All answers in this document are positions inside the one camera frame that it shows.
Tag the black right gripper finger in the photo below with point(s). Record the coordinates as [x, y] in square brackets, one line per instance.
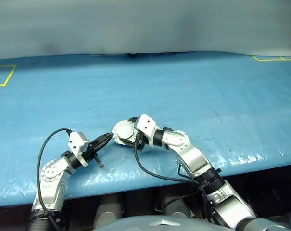
[130, 119]
[129, 144]

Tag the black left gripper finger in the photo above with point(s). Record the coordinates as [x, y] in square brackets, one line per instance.
[102, 145]
[102, 138]

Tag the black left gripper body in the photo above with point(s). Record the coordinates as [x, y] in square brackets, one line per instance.
[90, 154]

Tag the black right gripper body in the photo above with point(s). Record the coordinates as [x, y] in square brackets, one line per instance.
[140, 142]

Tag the white round motor cover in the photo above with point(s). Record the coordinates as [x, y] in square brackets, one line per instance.
[123, 131]

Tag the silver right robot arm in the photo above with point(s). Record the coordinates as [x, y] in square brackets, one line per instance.
[195, 158]

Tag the blue plastic table cover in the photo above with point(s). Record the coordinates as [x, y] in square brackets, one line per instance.
[63, 101]

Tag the grey rounded robot leg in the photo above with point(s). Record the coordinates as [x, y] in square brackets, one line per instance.
[109, 207]
[175, 204]

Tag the dark object at table edge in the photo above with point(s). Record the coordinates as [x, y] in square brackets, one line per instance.
[132, 54]

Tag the blue-grey robot torso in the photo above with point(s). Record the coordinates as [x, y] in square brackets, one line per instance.
[159, 223]

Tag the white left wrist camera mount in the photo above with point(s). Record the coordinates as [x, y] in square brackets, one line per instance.
[76, 144]

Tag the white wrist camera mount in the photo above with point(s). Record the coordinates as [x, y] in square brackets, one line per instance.
[146, 125]
[76, 144]

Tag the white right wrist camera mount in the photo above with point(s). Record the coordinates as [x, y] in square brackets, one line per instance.
[146, 125]

